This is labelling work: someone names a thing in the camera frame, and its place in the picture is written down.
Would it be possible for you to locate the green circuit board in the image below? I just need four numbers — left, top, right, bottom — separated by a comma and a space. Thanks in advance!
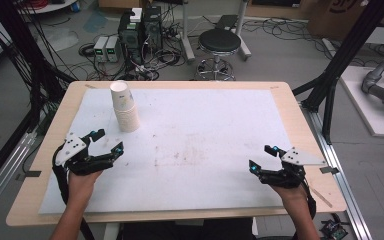
319, 218, 350, 240

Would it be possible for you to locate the printed paper cup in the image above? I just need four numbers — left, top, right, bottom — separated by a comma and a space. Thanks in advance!
109, 80, 136, 112

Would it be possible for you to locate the small white box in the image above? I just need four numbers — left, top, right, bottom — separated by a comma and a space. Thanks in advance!
129, 6, 144, 24

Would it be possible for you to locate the black frame with cables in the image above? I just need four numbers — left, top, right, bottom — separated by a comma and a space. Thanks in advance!
0, 0, 76, 196

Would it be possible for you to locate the thin wooden stick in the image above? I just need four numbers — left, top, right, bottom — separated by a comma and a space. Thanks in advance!
309, 187, 333, 209

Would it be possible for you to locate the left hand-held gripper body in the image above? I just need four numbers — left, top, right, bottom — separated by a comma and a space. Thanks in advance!
54, 132, 115, 177

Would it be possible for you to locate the black round stool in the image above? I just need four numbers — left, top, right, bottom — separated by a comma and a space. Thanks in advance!
194, 27, 243, 82

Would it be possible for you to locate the black metal frame post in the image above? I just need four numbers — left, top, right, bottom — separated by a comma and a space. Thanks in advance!
292, 0, 384, 145

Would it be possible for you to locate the stack of white paper cups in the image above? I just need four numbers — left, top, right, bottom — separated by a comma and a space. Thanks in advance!
113, 102, 141, 134

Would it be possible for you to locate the person's dark clothing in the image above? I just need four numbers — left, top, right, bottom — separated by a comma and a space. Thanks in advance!
119, 217, 258, 240

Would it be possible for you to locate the white table mat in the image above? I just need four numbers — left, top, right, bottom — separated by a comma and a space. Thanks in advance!
38, 87, 293, 215

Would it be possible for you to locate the person's right hand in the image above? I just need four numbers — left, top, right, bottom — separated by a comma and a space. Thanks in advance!
269, 184, 310, 215

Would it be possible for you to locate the tangle of floor cables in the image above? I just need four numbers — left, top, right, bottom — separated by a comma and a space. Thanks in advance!
77, 41, 188, 82

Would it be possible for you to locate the person's left hand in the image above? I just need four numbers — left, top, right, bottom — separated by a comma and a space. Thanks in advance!
66, 168, 104, 205

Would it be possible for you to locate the grey power supply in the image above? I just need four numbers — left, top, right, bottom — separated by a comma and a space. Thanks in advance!
105, 35, 122, 64
93, 35, 110, 64

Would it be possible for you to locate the aluminium rail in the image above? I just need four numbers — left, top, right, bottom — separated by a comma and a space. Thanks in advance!
0, 130, 38, 224
299, 102, 374, 240

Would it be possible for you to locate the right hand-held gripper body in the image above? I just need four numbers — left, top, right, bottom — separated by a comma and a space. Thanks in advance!
258, 146, 328, 189

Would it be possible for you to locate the white desk leg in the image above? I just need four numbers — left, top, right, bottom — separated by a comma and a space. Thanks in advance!
179, 0, 197, 64
234, 0, 252, 62

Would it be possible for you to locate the cardboard box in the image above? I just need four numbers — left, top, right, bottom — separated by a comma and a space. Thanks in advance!
307, 0, 384, 42

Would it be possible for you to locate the black computer tower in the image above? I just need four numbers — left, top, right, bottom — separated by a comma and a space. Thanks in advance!
142, 5, 164, 52
117, 9, 145, 65

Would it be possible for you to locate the white floor board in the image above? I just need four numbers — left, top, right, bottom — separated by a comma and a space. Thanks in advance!
339, 64, 384, 139

